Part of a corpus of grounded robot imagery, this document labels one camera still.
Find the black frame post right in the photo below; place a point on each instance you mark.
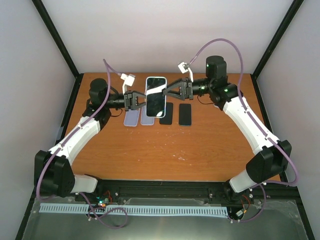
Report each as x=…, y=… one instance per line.
x=287, y=83

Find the black frame post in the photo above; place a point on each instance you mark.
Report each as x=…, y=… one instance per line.
x=287, y=83
x=78, y=77

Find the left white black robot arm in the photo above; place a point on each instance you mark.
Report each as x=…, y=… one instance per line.
x=53, y=172

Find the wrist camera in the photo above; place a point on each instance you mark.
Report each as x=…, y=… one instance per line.
x=128, y=81
x=185, y=68

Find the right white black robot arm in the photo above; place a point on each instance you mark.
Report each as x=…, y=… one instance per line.
x=270, y=154

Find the black smartphone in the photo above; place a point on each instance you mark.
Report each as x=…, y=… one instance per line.
x=168, y=118

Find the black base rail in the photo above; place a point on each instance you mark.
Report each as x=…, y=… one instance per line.
x=208, y=192

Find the light blue cable duct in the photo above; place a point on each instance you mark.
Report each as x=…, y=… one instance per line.
x=141, y=210

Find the phone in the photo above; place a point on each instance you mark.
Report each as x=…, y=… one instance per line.
x=155, y=100
x=185, y=115

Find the lavender phone case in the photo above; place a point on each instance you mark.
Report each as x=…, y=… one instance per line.
x=131, y=118
x=146, y=120

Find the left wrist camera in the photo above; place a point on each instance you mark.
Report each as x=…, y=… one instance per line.
x=128, y=81

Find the black frame post left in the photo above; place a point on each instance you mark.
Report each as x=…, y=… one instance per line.
x=78, y=77

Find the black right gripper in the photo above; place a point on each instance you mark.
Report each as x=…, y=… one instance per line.
x=182, y=92

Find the metal base plate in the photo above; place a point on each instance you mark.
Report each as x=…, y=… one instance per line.
x=273, y=220

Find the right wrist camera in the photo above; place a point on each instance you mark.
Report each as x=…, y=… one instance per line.
x=185, y=68

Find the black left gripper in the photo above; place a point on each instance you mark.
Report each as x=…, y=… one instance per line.
x=130, y=98

